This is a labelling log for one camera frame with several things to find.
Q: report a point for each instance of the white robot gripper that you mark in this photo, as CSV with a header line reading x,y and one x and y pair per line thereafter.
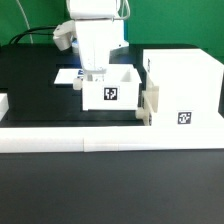
x,y
94,41

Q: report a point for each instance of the white drawer box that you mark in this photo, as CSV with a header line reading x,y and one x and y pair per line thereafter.
x,y
118,91
149,103

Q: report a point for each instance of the white front drawer box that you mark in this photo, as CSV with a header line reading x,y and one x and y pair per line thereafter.
x,y
149,103

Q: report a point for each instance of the white drawer cabinet frame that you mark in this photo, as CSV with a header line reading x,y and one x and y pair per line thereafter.
x,y
189,82

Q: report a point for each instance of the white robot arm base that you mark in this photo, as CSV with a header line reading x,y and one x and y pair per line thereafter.
x,y
90,11

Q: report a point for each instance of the white fiducial marker sheet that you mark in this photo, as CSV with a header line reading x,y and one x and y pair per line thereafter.
x,y
67,76

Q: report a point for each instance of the white U-shaped fence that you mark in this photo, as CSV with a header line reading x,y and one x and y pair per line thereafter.
x,y
108,139

